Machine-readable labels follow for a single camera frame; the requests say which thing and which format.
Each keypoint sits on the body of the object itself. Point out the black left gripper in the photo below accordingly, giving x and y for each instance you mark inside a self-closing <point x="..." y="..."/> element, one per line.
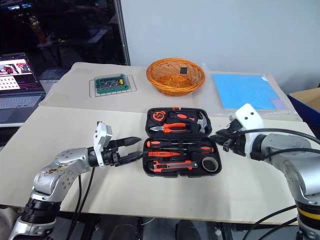
<point x="112" y="156"/>

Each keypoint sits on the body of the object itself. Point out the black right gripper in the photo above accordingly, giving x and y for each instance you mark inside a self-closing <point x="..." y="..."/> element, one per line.
<point x="237" y="143"/>

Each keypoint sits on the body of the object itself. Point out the black tool case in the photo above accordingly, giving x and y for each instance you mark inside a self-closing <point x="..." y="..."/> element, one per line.
<point x="150" y="172"/>

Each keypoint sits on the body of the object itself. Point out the dark tape roll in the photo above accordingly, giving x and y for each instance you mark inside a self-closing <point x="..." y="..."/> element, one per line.
<point x="209" y="164"/>

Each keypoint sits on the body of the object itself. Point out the orange voltage tester pen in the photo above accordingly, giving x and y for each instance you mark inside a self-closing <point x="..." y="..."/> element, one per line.
<point x="162" y="154"/>

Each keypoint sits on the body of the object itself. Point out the black orange tape measure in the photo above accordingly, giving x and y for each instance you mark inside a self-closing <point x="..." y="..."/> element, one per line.
<point x="158" y="116"/>

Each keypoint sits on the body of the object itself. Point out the orange black utility knife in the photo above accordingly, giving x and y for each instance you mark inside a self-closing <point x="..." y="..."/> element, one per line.
<point x="172" y="165"/>

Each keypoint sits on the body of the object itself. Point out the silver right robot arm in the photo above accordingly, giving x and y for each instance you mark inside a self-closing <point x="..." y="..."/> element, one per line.
<point x="290" y="152"/>

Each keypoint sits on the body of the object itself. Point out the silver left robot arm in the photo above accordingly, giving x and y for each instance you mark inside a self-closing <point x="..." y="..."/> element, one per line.
<point x="70" y="160"/>

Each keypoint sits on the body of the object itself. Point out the clear plastic sleeve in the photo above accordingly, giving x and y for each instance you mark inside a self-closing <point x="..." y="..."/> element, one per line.
<point x="215" y="105"/>

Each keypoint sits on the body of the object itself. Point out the blue sheet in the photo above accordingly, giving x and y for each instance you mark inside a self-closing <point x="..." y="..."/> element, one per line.
<point x="245" y="90"/>

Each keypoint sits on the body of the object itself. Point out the green circuit board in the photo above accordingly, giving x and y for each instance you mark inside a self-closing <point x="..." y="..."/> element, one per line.
<point x="132" y="83"/>

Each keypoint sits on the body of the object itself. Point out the green screwdriver bit box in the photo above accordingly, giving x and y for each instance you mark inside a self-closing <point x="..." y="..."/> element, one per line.
<point x="111" y="85"/>

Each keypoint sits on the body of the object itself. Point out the orange wicker basket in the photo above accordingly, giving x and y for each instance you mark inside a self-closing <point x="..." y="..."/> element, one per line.
<point x="160" y="80"/>

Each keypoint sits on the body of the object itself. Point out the small black square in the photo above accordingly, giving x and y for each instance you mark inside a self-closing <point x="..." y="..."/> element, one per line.
<point x="183" y="70"/>

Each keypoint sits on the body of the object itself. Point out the dark rounded shape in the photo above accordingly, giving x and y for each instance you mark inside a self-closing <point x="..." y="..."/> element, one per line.
<point x="187" y="231"/>
<point x="122" y="228"/>

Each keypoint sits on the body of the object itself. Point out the blue cardboard box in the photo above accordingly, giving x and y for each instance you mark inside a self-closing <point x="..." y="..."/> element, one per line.
<point x="306" y="107"/>

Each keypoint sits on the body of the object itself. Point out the open laptop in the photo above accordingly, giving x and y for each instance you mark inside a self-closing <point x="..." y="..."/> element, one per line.
<point x="20" y="92"/>

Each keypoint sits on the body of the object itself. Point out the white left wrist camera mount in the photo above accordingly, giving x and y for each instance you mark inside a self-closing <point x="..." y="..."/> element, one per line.
<point x="100" y="150"/>

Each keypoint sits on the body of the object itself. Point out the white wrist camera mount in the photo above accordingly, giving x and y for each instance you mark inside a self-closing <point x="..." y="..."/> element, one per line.
<point x="250" y="117"/>
<point x="100" y="150"/>

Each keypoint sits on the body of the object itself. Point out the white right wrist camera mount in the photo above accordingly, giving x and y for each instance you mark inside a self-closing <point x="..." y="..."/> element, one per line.
<point x="250" y="117"/>

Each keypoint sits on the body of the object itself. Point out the aluminium frame post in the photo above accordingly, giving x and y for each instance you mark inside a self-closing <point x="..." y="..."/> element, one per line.
<point x="123" y="32"/>

